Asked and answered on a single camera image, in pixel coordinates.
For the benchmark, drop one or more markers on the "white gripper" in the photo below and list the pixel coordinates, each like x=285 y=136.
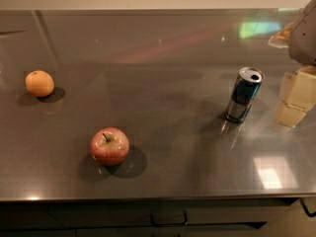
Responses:
x=303 y=37

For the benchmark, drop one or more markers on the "blue silver redbull can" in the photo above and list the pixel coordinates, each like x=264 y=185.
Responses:
x=247 y=85

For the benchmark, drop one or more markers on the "red apple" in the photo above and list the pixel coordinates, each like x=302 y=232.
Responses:
x=109 y=146

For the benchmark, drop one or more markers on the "orange fruit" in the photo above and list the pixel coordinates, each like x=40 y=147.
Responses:
x=39 y=83

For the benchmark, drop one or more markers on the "black cabinet handle right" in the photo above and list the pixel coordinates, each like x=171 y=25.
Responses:
x=306 y=209

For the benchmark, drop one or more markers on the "black drawer handle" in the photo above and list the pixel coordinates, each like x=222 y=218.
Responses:
x=169 y=218

